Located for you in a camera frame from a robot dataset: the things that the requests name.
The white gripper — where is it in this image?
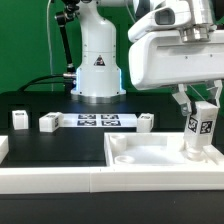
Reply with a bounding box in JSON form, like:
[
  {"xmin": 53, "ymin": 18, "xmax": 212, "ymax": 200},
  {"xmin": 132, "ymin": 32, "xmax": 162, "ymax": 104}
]
[{"xmin": 129, "ymin": 30, "xmax": 224, "ymax": 116}]

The white square table top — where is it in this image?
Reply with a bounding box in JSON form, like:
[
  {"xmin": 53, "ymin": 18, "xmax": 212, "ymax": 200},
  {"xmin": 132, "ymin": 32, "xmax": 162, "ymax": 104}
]
[{"xmin": 104, "ymin": 132, "xmax": 224, "ymax": 166}]

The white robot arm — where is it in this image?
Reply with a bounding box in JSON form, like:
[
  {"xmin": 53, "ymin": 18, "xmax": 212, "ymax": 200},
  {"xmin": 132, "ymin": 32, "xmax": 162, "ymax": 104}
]
[{"xmin": 73, "ymin": 0, "xmax": 224, "ymax": 115}]

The white sheet with markers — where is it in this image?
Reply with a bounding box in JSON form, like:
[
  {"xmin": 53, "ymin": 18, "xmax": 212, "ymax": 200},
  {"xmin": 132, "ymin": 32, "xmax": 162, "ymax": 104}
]
[{"xmin": 62, "ymin": 113, "xmax": 137, "ymax": 127}]

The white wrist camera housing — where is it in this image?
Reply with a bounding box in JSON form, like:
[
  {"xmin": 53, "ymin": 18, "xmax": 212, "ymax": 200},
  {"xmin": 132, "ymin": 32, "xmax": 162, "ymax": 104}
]
[{"xmin": 128, "ymin": 0, "xmax": 191, "ymax": 42}]

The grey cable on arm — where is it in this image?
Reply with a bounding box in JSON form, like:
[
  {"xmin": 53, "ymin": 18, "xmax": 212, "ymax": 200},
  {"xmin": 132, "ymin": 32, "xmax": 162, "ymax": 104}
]
[{"xmin": 126, "ymin": 0, "xmax": 137, "ymax": 24}]

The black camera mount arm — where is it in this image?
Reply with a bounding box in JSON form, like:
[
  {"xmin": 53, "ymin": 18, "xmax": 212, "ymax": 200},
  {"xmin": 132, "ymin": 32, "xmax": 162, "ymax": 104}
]
[{"xmin": 55, "ymin": 0, "xmax": 80, "ymax": 92}]

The black cable bundle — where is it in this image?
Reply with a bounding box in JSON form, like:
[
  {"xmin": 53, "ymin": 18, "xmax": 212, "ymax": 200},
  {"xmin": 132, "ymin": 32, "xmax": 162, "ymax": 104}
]
[{"xmin": 18, "ymin": 73, "xmax": 68, "ymax": 92}]

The white thin cable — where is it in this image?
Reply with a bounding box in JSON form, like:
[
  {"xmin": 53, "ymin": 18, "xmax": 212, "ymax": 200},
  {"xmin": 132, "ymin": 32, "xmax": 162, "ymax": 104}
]
[{"xmin": 45, "ymin": 0, "xmax": 55, "ymax": 92}]

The white left fence wall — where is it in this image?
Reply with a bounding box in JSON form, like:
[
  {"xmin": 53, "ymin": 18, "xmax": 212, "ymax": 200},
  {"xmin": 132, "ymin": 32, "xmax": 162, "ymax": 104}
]
[{"xmin": 0, "ymin": 136, "xmax": 9, "ymax": 164}]

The white fence wall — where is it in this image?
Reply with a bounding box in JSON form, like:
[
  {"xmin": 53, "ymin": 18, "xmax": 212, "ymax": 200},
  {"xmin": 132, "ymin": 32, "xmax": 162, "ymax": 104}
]
[
  {"xmin": 0, "ymin": 136, "xmax": 9, "ymax": 164},
  {"xmin": 0, "ymin": 165, "xmax": 224, "ymax": 194}
]

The white front fence wall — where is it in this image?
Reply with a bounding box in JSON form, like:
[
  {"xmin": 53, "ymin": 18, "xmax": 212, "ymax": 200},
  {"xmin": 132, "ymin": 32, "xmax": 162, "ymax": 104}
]
[{"xmin": 0, "ymin": 165, "xmax": 224, "ymax": 194}]

